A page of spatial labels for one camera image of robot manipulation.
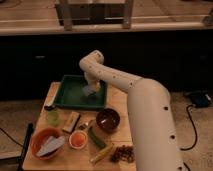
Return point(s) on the green cucumber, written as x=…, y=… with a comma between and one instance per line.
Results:
x=96, y=140

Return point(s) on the orange bowl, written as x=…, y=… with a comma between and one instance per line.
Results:
x=39, y=138

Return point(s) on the small metal spoon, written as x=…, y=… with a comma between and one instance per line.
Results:
x=86, y=125

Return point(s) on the brown grape bunch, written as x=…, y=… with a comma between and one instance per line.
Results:
x=123, y=153

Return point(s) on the wooden block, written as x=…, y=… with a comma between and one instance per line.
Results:
x=71, y=122

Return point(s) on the wooden frame stand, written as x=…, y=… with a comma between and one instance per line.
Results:
x=94, y=12

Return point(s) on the dark brown bowl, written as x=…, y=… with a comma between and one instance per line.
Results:
x=108, y=119

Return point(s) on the green plastic tray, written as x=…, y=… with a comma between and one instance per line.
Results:
x=70, y=94

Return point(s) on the small white orange cup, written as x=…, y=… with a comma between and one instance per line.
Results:
x=78, y=139

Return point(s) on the green translucent cup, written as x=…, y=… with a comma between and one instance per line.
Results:
x=52, y=118

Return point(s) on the grey cloth in bowl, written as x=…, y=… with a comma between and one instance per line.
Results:
x=51, y=144

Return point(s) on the black table side bar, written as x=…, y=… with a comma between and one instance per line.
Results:
x=29, y=132

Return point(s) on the dark blue floor device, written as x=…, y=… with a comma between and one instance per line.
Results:
x=200, y=99

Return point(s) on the yellow corn cob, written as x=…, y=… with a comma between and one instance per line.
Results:
x=101, y=154

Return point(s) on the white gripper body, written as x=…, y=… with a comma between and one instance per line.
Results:
x=92, y=81

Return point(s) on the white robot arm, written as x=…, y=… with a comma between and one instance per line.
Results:
x=150, y=117

